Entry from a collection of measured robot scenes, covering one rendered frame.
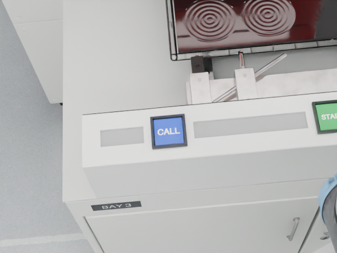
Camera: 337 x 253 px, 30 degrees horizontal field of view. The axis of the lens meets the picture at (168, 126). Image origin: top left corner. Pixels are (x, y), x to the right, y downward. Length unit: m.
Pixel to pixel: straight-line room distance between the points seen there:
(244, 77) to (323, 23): 0.19
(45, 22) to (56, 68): 0.22
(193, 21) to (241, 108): 0.24
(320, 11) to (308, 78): 0.14
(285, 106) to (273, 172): 0.12
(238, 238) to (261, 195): 0.26
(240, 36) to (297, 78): 0.13
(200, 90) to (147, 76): 0.16
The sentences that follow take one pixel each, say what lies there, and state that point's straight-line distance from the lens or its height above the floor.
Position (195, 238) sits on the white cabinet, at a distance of 1.38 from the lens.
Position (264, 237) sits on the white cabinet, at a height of 0.49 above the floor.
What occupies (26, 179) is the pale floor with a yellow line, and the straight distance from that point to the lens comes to 2.08.
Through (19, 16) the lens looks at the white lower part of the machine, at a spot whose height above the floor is 0.55.
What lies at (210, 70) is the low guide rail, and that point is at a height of 0.85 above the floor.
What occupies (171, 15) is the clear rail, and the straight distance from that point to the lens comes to 1.19.
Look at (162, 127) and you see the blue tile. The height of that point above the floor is 0.96.
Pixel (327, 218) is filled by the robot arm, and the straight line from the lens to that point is 0.86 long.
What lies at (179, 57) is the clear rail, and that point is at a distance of 1.14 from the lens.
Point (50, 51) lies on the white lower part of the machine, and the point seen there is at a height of 0.38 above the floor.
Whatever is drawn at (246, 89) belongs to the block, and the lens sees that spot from 1.10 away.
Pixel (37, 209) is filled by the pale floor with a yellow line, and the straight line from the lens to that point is 2.04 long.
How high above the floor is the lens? 1.86
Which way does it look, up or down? 63 degrees down
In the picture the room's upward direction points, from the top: 7 degrees counter-clockwise
